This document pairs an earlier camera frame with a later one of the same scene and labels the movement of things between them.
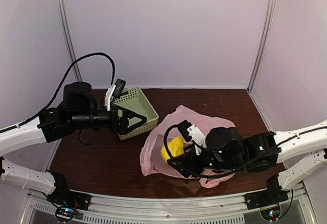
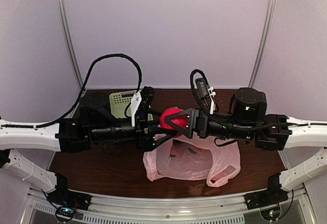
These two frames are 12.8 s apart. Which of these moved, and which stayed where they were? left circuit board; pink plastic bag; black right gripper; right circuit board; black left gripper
Moved: black left gripper; pink plastic bag; black right gripper
Stayed: right circuit board; left circuit board
